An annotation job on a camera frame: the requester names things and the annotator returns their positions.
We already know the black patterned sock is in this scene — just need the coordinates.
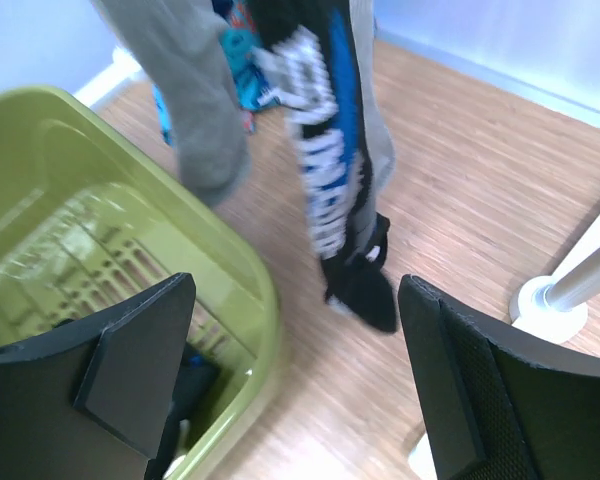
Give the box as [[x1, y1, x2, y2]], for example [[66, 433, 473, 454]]
[[249, 1, 398, 334], [153, 343, 219, 479]]

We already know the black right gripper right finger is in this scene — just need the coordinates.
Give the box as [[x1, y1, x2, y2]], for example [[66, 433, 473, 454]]
[[398, 275, 600, 479]]

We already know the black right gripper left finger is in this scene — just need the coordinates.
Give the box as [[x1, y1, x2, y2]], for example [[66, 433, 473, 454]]
[[0, 273, 196, 479]]

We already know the grey striped sock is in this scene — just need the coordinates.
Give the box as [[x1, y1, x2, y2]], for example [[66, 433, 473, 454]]
[[94, 0, 251, 207]]

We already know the white metal drying rack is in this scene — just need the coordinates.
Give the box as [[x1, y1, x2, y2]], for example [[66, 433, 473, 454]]
[[509, 213, 600, 343]]

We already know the green plastic basket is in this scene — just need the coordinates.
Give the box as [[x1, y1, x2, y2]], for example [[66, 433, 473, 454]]
[[0, 87, 283, 479]]

